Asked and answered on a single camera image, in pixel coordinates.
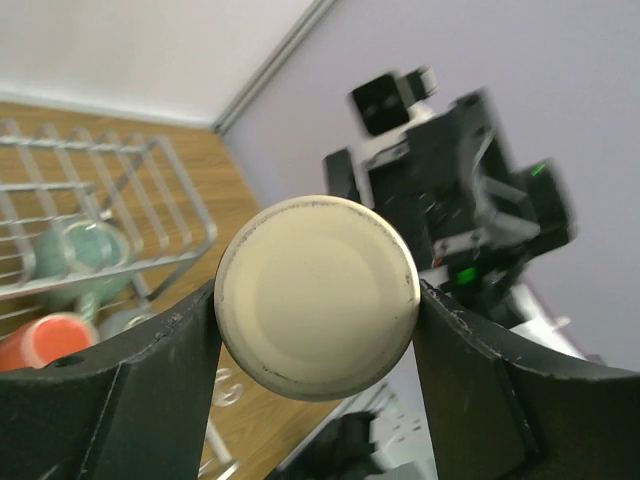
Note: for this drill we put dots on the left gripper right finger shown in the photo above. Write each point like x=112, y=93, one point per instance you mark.
x=500, y=406

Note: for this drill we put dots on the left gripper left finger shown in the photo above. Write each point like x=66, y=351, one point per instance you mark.
x=132, y=407

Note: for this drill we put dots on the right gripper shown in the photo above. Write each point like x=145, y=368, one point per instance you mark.
x=444, y=186

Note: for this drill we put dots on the orange mug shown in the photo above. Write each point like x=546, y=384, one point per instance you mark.
x=42, y=341

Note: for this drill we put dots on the teal ceramic mug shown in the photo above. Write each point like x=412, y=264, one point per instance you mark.
x=81, y=246

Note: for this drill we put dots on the steel tumbler cup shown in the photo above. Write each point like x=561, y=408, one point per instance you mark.
x=317, y=298

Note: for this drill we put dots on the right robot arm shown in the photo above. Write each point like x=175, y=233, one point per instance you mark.
x=547, y=227

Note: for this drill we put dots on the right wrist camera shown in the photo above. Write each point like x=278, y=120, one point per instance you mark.
x=393, y=101

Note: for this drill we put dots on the metal wire dish rack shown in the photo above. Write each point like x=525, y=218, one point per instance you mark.
x=136, y=183

